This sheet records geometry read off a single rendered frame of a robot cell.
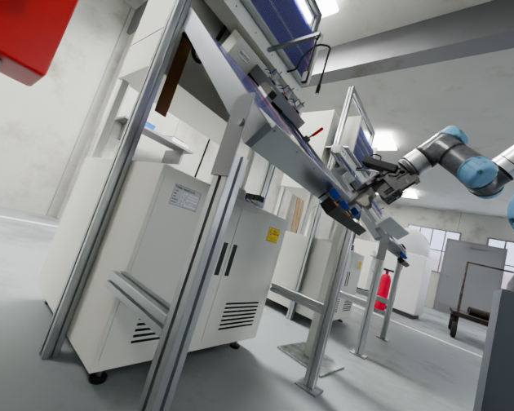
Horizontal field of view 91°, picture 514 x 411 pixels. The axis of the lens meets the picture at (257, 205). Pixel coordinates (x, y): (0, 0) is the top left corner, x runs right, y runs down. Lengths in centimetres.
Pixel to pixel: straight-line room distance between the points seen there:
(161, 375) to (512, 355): 70
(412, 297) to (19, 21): 469
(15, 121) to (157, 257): 336
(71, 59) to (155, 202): 360
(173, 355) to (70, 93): 383
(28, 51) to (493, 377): 99
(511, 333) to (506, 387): 11
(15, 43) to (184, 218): 51
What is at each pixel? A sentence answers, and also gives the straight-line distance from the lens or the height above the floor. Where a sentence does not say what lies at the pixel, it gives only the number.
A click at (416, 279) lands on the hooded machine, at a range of 470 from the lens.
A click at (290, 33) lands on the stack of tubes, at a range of 149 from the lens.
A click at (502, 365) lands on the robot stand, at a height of 39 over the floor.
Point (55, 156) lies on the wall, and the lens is 402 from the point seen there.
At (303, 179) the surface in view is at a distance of 71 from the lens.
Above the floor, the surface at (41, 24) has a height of 68.
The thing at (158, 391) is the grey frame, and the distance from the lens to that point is 54.
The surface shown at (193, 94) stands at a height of 101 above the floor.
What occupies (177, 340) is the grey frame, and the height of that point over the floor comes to 29.
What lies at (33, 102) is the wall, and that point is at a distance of 404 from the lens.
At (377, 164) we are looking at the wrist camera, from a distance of 91.
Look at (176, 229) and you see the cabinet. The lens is 78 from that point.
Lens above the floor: 50
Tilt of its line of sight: 7 degrees up
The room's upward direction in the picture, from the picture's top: 17 degrees clockwise
